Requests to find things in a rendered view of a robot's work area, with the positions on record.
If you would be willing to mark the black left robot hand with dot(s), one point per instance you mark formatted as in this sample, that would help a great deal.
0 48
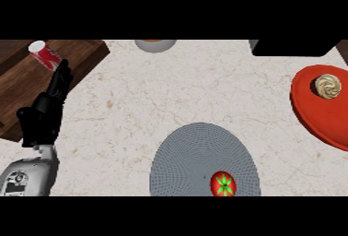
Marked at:
44 110

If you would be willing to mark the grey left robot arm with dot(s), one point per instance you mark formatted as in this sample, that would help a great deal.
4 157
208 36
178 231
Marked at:
28 175

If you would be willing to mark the grey bowl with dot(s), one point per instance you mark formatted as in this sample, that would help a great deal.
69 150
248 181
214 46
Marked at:
155 45

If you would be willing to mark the grey round placemat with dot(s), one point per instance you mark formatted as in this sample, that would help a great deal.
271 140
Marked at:
199 153

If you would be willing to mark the brown wooden cutting board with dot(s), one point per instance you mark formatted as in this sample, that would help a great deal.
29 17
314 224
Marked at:
31 83

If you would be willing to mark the red and white can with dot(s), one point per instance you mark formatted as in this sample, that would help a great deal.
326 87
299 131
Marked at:
46 55

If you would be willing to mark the black appliance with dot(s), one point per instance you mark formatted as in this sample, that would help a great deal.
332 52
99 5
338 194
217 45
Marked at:
293 47

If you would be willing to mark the red plate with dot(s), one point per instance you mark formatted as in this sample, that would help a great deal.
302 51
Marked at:
321 110

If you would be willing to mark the beige swirled pastry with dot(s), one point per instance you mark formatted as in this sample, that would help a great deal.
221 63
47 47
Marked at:
327 86

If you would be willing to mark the brown wooden object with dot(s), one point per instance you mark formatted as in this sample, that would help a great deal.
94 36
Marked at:
342 50

